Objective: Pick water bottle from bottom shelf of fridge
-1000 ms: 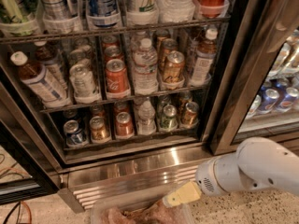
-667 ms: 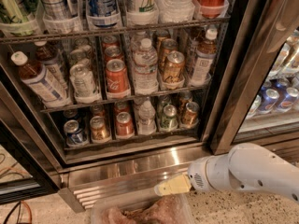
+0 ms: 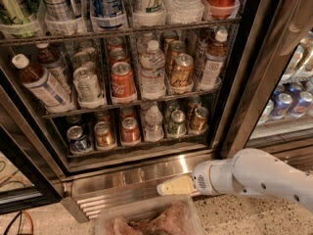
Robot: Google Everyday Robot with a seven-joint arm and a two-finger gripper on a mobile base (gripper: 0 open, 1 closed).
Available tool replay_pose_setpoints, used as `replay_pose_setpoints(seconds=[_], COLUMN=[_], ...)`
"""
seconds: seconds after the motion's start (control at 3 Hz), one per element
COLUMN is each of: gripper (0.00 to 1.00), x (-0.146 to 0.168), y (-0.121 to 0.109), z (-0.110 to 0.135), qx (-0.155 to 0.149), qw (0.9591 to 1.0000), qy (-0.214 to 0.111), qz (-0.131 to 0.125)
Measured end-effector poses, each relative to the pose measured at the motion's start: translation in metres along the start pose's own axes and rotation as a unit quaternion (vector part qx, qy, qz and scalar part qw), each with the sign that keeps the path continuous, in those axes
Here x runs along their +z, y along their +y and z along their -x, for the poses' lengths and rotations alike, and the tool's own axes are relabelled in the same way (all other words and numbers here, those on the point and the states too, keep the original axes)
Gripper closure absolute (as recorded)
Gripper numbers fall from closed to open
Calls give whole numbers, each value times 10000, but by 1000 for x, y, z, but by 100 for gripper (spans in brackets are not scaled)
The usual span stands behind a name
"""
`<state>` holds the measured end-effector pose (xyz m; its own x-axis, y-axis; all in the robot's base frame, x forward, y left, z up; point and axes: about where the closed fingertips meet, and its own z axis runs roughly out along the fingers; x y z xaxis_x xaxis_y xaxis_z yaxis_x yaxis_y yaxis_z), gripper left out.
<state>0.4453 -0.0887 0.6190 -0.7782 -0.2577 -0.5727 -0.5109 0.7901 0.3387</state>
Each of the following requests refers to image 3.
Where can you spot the blue soda can bottom front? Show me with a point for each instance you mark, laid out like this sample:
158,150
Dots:
79,141

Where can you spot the tea bottle white cap right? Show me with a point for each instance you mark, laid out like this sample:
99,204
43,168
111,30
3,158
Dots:
214,58

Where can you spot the gold soda can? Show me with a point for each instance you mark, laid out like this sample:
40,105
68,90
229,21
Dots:
175,48
104,139
180,77
198,122

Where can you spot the blue pepsi can right fridge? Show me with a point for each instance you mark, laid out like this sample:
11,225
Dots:
282,102

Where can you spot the gold soda can bottom left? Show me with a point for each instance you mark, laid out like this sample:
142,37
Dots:
104,139

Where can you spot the tea bottle white cap left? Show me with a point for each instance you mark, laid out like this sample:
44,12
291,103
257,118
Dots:
42,84

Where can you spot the red soda can bottom front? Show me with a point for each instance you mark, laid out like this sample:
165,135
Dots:
130,133

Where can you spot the gold soda can middle front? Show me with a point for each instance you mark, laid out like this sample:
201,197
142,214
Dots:
180,77

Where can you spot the clear water bottle bottom shelf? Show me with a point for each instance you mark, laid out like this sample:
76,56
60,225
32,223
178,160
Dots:
153,126

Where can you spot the stainless steel fridge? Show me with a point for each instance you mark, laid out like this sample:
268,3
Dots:
35,140

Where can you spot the green bottle top shelf left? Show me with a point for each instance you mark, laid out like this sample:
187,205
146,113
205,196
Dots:
21,18

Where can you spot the clear water bottle shelf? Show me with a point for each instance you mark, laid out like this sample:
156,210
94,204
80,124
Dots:
152,72
153,126
183,11

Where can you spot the blue can top shelf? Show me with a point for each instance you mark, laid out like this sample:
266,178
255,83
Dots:
107,15

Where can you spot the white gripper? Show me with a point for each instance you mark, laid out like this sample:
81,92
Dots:
201,178

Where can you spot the glass fridge door right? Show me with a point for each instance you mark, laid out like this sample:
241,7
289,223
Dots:
278,27

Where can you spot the green soda can bottom front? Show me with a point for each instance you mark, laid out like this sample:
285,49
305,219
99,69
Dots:
176,125

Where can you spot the clear water bottle middle shelf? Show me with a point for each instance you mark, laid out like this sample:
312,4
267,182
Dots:
152,72

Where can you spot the silver can middle front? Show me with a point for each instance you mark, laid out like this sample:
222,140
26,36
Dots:
89,89

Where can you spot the clear plastic food container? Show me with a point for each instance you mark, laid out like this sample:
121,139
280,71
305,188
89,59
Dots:
170,215

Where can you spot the red coca-cola can middle front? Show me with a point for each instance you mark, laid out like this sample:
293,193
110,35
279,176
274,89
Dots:
123,83

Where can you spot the red coca-cola can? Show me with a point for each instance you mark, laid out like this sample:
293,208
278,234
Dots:
118,55
123,83

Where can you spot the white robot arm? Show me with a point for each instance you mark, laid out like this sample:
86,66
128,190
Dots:
250,173

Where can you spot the tea bottle white cap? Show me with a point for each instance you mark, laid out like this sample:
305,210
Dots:
214,58
42,84

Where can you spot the clear water bottle top shelf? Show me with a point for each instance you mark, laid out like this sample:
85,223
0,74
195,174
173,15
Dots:
183,11

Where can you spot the gold soda can bottom right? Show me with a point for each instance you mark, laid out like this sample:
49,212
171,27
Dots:
198,122

